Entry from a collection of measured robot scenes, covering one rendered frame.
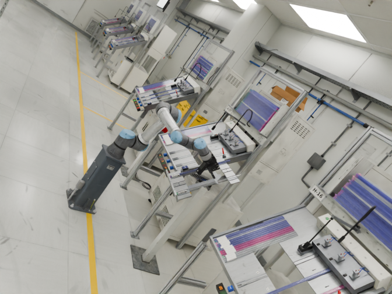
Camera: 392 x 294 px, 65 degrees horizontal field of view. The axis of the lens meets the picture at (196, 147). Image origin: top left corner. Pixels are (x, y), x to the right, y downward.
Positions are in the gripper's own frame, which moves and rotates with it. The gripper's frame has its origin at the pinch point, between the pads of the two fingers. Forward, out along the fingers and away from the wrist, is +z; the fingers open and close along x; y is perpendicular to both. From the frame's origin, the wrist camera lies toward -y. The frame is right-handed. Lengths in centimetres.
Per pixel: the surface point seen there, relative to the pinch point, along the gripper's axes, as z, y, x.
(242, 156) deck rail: 28, 35, 43
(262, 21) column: 31, 226, 365
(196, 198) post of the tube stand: 15.1, -18.2, 8.2
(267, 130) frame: 14, 63, 41
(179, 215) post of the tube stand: 23.1, -36.1, 8.2
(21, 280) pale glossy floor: -29, -126, -34
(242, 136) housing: 21, 45, 61
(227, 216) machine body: 88, -1, 45
